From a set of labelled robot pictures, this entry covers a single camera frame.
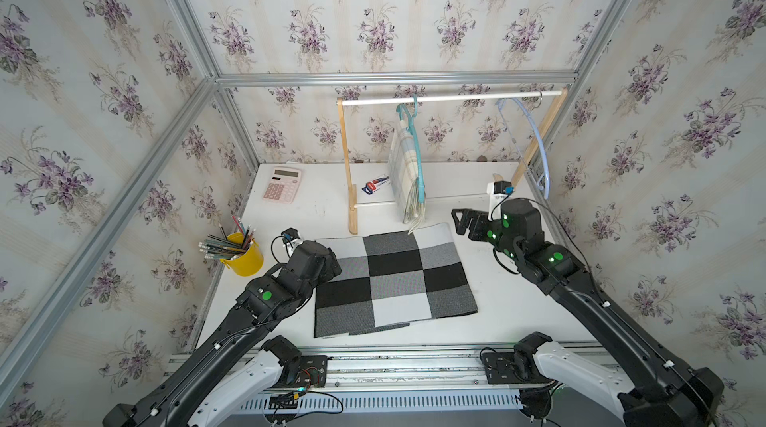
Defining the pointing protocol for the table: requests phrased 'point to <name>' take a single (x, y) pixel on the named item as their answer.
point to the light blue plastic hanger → (544, 153)
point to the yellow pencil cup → (249, 262)
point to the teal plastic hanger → (411, 113)
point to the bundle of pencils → (218, 247)
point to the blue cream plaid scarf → (405, 176)
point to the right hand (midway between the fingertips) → (470, 214)
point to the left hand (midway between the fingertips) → (330, 265)
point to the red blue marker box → (370, 187)
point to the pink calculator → (283, 185)
